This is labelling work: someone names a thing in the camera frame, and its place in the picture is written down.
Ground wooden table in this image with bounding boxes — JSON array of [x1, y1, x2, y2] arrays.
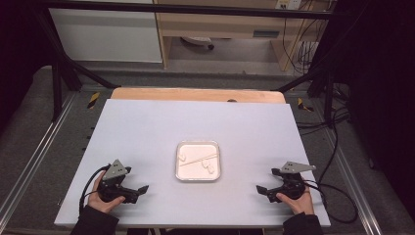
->
[[110, 86, 288, 105]]

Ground yellow and black tape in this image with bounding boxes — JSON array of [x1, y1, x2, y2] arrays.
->
[[86, 91, 101, 110], [297, 97, 315, 113]]

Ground black metal stand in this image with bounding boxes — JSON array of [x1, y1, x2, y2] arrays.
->
[[33, 9, 122, 122], [277, 19, 346, 123]]

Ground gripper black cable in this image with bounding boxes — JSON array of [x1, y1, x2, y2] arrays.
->
[[78, 164, 111, 218], [302, 179, 359, 225]]

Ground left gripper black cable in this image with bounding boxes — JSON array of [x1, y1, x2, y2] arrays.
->
[[78, 164, 111, 218]]

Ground light wooden desk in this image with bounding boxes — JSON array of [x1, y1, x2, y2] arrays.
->
[[152, 0, 337, 72]]

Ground white table board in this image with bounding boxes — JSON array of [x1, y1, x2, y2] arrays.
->
[[53, 99, 332, 229]]

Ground chair base with wheel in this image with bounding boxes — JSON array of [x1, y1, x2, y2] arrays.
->
[[180, 35, 215, 51]]

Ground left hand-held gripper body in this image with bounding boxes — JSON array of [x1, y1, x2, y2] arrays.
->
[[97, 159, 140, 204]]

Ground black floor cables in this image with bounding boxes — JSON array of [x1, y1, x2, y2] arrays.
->
[[296, 82, 351, 184]]

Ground person's right hand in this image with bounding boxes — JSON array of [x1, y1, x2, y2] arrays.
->
[[276, 177, 315, 215]]

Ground thin wooden skewer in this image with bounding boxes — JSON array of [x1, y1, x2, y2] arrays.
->
[[178, 153, 219, 167]]

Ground bundle of hanging black cables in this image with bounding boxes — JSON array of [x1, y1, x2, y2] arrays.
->
[[282, 9, 329, 75]]

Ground white wall socket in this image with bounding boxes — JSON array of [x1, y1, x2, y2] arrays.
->
[[274, 0, 303, 11]]

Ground black curtain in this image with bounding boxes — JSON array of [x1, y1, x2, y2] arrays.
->
[[334, 0, 415, 216], [0, 0, 55, 135]]

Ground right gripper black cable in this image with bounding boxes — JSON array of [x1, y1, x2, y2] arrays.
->
[[302, 179, 359, 225]]

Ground white cabinet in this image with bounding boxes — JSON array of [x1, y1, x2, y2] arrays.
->
[[48, 7, 163, 64]]

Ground person's left hand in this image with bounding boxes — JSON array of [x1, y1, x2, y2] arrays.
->
[[87, 179, 126, 215]]

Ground square white tray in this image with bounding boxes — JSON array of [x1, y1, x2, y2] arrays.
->
[[175, 140, 222, 182]]

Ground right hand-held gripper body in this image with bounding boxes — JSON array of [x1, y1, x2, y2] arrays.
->
[[267, 161, 317, 204]]

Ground aluminium rail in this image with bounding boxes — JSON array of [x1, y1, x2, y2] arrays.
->
[[0, 92, 79, 223], [324, 128, 384, 235]]

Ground black metal crossbar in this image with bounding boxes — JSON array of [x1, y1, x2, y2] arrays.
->
[[38, 0, 336, 20]]

